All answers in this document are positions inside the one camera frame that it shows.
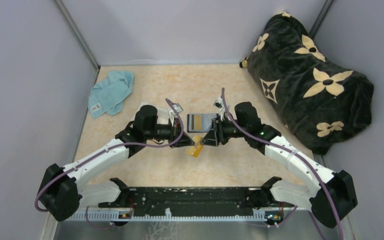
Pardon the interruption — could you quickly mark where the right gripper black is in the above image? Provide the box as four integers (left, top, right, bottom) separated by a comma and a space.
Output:
200, 115, 249, 146

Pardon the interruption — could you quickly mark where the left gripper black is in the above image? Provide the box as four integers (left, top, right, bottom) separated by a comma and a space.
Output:
145, 116, 195, 148

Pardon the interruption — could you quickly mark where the gold VIP card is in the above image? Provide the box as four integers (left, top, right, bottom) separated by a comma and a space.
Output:
186, 135, 203, 158

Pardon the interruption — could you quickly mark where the navy blue card holder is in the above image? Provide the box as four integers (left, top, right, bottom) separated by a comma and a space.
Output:
187, 113, 219, 133

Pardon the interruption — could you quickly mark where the gold credit card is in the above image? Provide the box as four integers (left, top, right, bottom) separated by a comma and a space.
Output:
191, 114, 203, 131

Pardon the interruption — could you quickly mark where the white plastic card tray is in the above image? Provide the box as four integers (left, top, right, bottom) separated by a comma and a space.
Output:
136, 102, 170, 124

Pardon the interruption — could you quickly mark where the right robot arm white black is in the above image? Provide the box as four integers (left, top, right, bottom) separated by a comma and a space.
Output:
201, 98, 358, 228

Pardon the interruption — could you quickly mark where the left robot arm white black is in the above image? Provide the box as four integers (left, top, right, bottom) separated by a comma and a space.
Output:
34, 102, 195, 222

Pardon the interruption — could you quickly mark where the light blue towel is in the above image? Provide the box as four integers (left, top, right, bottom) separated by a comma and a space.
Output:
88, 70, 134, 119

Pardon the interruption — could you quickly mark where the black floral blanket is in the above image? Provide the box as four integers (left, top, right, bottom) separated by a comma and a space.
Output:
239, 11, 374, 155

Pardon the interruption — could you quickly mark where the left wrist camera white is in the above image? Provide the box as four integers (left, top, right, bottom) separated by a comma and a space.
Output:
168, 102, 183, 125

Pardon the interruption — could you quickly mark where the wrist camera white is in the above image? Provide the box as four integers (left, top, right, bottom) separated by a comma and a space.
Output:
168, 102, 183, 125
213, 96, 230, 121

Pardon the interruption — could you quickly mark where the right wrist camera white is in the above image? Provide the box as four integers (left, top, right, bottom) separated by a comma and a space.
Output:
213, 96, 230, 121

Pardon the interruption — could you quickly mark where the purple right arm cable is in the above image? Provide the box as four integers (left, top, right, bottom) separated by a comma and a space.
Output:
220, 87, 345, 240

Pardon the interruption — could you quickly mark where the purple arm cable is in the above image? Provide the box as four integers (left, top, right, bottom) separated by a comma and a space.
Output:
34, 97, 185, 231
220, 87, 345, 240

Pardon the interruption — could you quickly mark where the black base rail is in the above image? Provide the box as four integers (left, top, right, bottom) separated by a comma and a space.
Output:
98, 187, 292, 217

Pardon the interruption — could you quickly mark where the aluminium frame rail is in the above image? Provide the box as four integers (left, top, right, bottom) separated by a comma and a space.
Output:
47, 187, 350, 223

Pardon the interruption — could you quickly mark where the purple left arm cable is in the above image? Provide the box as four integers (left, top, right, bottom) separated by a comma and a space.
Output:
34, 97, 185, 231

